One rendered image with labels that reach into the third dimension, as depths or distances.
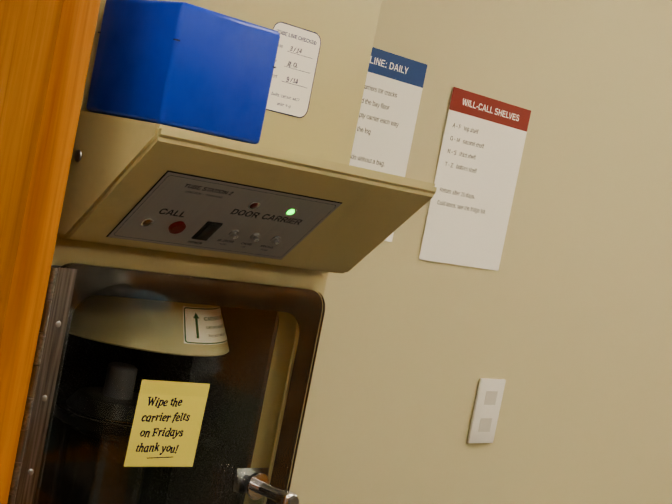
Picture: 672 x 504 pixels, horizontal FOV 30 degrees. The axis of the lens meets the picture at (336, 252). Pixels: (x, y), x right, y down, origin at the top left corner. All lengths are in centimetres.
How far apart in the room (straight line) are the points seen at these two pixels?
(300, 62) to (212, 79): 22
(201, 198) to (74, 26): 18
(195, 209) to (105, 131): 10
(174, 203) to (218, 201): 4
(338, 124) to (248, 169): 23
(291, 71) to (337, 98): 7
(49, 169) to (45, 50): 8
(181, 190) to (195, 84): 9
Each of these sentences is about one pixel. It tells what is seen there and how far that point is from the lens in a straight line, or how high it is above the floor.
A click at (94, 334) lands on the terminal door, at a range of 104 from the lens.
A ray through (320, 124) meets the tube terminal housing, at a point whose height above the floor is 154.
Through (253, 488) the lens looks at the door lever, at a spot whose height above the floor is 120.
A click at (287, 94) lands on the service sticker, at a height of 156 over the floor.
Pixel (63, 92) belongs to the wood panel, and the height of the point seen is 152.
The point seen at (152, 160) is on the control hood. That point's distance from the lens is 94.
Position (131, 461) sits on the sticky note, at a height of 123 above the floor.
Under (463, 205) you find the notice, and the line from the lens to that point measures 204.
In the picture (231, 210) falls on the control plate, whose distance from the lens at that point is 102.
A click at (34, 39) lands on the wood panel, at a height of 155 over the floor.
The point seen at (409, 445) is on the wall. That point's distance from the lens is 207.
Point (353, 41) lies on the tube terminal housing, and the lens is 120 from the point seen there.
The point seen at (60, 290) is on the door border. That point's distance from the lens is 101.
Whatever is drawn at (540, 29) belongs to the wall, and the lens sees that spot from 215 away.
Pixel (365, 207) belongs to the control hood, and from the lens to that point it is 110.
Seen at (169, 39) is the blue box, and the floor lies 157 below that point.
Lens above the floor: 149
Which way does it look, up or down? 3 degrees down
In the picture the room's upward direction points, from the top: 11 degrees clockwise
